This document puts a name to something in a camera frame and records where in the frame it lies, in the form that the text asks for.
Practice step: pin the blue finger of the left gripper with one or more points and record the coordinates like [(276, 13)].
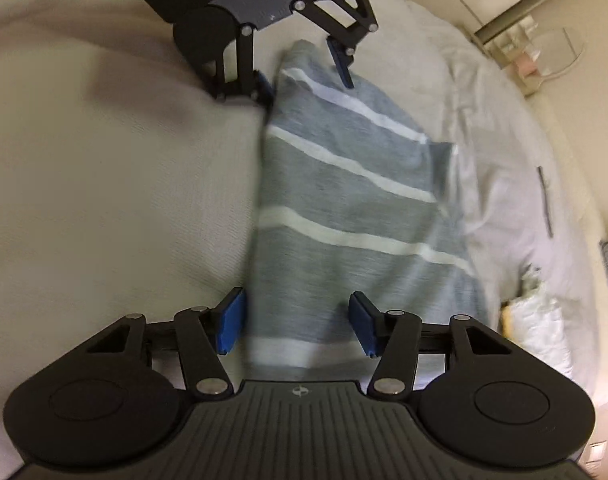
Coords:
[(249, 81), (342, 41)]

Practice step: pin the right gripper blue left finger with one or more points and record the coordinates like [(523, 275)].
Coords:
[(203, 335)]

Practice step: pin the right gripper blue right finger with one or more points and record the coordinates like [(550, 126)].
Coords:
[(392, 337)]

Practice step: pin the grey white striped t-shirt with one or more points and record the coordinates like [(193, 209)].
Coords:
[(354, 197)]

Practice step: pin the folded light striped clothes stack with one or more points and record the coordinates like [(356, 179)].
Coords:
[(534, 321)]

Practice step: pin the white bed duvet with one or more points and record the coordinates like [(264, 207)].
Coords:
[(125, 188)]

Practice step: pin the pink box on shelf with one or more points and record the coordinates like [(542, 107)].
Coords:
[(524, 65)]

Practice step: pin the oval vanity mirror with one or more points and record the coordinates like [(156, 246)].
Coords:
[(556, 51)]

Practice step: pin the black smartphone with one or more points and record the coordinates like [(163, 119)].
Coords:
[(545, 200)]

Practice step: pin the white wall socket panel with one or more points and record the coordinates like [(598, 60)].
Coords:
[(595, 455)]

